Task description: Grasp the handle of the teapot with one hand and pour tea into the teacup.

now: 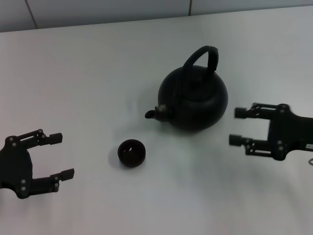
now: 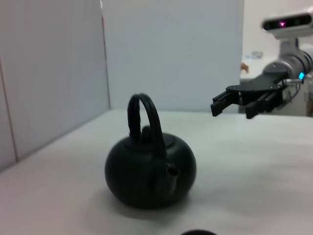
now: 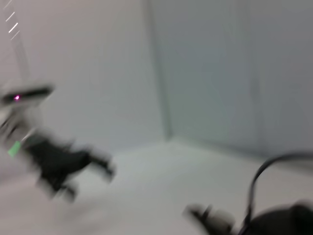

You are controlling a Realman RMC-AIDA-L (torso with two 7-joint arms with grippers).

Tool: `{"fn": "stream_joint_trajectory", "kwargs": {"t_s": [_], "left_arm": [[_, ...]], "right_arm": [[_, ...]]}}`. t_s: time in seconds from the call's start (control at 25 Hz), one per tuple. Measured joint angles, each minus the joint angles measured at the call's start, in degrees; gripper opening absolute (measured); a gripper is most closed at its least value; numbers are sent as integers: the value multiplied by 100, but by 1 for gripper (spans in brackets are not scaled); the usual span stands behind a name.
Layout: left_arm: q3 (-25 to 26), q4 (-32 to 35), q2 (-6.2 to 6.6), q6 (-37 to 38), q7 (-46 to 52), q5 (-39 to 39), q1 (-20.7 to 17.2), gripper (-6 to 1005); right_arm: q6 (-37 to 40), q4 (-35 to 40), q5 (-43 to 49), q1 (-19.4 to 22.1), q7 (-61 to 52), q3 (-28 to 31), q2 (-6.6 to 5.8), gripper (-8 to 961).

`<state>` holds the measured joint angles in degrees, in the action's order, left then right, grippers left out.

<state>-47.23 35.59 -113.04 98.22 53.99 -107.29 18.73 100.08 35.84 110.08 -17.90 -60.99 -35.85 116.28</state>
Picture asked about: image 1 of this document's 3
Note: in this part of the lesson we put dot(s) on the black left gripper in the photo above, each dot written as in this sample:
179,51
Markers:
17,169

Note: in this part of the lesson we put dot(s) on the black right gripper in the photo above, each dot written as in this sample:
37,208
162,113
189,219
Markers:
286,132

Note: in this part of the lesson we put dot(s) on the black round teapot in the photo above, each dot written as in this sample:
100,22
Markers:
193,112

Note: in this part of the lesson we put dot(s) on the black teapot lid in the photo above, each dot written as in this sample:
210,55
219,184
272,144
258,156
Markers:
200,91

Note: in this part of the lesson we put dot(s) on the small black teacup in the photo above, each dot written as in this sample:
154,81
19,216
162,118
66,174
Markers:
132,154

